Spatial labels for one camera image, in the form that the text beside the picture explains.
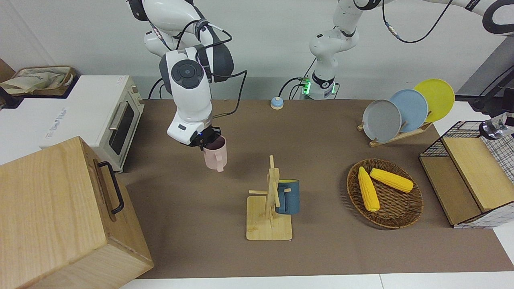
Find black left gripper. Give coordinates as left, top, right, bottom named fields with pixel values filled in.
left=498, top=88, right=514, bottom=119

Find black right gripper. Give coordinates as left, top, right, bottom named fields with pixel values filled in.
left=188, top=126, right=222, bottom=150

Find pink ceramic mug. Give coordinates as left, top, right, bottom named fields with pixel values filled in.
left=202, top=136, right=228, bottom=173

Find white bottle with metal base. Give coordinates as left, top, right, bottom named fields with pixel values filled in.
left=480, top=114, right=514, bottom=139

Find dark grey slanted beam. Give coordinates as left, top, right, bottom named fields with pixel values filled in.
left=456, top=36, right=514, bottom=117

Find yellow plate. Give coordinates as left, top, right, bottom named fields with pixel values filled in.
left=414, top=79, right=455, bottom=123

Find light blue plate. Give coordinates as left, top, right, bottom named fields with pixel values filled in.
left=390, top=89, right=429, bottom=133

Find dark blue ceramic mug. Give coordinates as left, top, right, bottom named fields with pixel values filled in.
left=275, top=179, right=300, bottom=215

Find wooden mug tree stand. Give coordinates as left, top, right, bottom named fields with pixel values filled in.
left=246, top=155, right=293, bottom=241

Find white toaster oven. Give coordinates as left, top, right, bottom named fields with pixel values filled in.
left=39, top=75, right=145, bottom=174

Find wooden plate rack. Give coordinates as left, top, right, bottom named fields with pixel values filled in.
left=357, top=120, right=434, bottom=148

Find grey plate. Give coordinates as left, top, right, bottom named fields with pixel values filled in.
left=362, top=99, right=402, bottom=143

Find yellow corn cob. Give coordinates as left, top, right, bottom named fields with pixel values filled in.
left=369, top=168, right=414, bottom=193
left=358, top=167, right=380, bottom=212

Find round brown wicker basket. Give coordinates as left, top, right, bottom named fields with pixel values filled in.
left=347, top=159, right=424, bottom=229

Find brown table mat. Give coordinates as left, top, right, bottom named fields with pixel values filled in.
left=116, top=99, right=514, bottom=279

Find wooden cabinet box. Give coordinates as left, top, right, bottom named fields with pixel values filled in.
left=0, top=136, right=154, bottom=289

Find beige cloth bag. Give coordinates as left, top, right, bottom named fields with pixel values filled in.
left=0, top=65, right=77, bottom=97

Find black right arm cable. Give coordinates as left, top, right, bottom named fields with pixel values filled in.
left=149, top=18, right=247, bottom=119

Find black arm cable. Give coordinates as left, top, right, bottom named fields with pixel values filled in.
left=149, top=18, right=247, bottom=119
left=381, top=0, right=454, bottom=44

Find black right base cable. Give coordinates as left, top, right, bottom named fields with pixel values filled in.
left=149, top=78, right=165, bottom=100

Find black base cable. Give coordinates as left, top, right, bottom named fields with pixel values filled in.
left=280, top=76, right=308, bottom=100
left=149, top=78, right=165, bottom=100

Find black wire shelf with boards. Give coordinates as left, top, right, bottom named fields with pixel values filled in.
left=419, top=120, right=514, bottom=229

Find toaster oven door handle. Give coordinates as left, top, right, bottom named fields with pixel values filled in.
left=108, top=101, right=128, bottom=131

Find black left base cable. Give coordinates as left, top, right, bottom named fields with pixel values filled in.
left=280, top=76, right=308, bottom=100

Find black cabinet handle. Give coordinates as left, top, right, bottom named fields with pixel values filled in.
left=98, top=161, right=125, bottom=214

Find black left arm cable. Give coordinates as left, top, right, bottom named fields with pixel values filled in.
left=381, top=0, right=454, bottom=44

